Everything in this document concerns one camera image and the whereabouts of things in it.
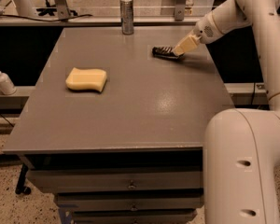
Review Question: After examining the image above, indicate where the right grey metal post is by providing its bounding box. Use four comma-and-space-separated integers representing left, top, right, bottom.
174, 0, 186, 21

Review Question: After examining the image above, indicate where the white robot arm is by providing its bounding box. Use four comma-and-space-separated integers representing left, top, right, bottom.
173, 0, 280, 224

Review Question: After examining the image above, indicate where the middle grey drawer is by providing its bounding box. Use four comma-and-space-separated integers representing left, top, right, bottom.
55, 190, 203, 212

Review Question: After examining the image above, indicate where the white pump bottle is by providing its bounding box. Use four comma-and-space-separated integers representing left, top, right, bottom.
0, 71, 17, 95

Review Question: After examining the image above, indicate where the grey metal post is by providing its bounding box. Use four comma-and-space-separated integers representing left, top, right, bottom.
54, 0, 71, 21
174, 0, 186, 21

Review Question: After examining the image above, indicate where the top grey drawer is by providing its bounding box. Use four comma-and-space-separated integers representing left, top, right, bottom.
26, 167, 203, 193

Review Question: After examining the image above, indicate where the bottom grey drawer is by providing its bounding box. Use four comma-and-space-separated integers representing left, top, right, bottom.
72, 209, 197, 224

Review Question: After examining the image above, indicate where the silver drink can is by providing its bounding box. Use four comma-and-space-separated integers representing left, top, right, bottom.
120, 0, 134, 35

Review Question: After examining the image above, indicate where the grey drawer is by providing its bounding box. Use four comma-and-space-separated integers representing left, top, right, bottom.
55, 190, 203, 212
26, 167, 203, 193
72, 209, 197, 224

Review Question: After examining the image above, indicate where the left grey metal post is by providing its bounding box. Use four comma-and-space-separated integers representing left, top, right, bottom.
54, 0, 71, 21

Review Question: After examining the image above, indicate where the black caster leg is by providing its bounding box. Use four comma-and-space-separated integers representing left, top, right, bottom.
15, 164, 31, 195

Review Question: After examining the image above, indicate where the yellow sponge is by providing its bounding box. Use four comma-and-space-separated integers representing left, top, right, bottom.
65, 67, 107, 92

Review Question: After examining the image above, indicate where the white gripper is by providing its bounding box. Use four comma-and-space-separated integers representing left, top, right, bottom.
173, 13, 223, 56

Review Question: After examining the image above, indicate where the black cable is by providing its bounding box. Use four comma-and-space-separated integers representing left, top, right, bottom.
0, 13, 94, 23

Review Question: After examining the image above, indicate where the grey drawer cabinet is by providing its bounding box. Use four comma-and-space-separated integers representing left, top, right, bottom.
2, 25, 236, 224

